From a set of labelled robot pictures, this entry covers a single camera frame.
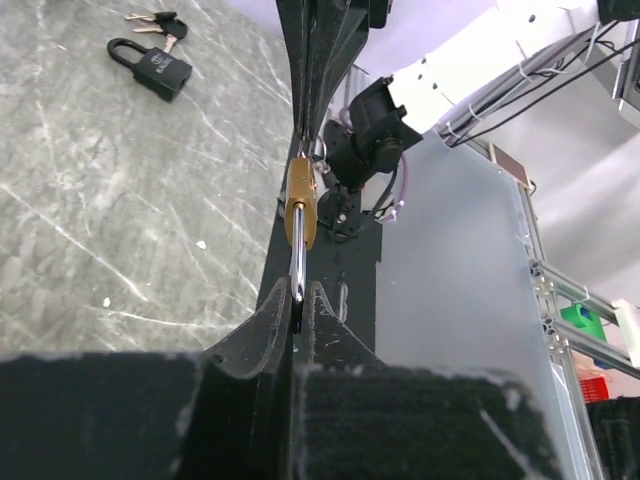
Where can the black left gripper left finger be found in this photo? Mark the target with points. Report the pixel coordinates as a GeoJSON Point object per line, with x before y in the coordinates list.
{"type": "Point", "coordinates": [223, 413]}

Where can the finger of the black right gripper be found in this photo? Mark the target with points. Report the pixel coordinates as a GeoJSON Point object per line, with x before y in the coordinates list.
{"type": "Point", "coordinates": [337, 32]}
{"type": "Point", "coordinates": [296, 21]}

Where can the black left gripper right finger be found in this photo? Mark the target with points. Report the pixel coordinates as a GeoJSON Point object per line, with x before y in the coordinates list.
{"type": "Point", "coordinates": [356, 417]}

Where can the black padlock keys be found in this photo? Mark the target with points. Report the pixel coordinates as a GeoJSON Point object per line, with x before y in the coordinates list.
{"type": "Point", "coordinates": [166, 23]}

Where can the black padlock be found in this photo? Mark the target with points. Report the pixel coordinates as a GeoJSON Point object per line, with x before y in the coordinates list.
{"type": "Point", "coordinates": [156, 70]}

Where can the small brass padlock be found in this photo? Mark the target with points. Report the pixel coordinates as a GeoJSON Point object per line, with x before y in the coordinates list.
{"type": "Point", "coordinates": [300, 220]}

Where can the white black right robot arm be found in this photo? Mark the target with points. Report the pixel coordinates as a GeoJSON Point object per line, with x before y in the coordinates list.
{"type": "Point", "coordinates": [499, 39]}

